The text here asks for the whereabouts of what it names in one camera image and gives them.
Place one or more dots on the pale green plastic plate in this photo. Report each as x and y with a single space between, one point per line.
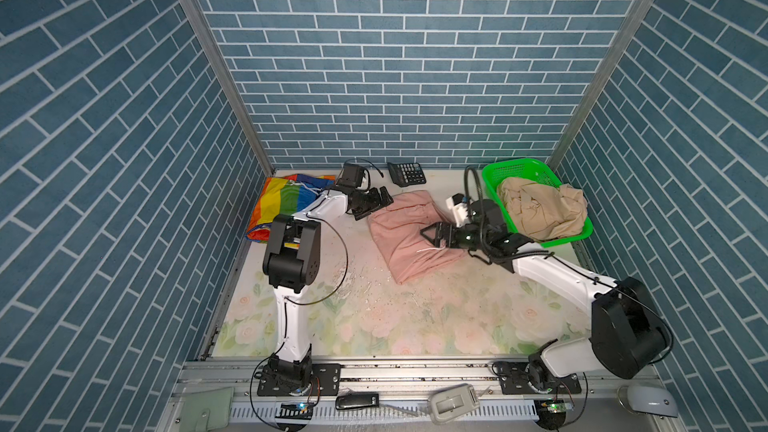
206 411

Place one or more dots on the grey plastic clip device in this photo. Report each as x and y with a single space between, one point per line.
451 403

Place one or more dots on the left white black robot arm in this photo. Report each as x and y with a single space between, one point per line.
292 262

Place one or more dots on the green circuit board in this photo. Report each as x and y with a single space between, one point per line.
549 406
295 411

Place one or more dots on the pink shorts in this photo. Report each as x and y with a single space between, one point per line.
396 231

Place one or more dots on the right green circuit board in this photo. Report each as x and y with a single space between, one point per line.
549 406

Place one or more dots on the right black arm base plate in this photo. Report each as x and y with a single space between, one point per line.
519 378

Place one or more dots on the left green circuit board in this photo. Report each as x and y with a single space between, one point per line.
295 411

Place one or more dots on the black calculator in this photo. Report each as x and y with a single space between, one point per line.
406 174

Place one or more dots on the beige shorts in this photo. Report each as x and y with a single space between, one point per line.
542 212

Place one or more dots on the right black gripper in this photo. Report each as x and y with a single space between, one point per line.
440 233

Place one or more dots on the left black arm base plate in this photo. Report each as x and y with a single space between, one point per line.
283 380

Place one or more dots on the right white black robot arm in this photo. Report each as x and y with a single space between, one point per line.
626 331

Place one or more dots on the white slotted cable duct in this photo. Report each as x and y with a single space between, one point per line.
326 414

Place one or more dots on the white computer mouse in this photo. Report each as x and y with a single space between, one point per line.
648 400

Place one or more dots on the rainbow striped shorts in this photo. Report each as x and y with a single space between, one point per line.
283 195

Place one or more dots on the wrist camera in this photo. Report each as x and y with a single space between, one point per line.
351 177
458 206

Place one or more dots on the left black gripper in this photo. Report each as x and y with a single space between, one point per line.
373 201

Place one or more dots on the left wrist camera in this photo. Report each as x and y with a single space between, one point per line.
351 177

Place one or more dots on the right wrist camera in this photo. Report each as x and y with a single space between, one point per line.
458 206

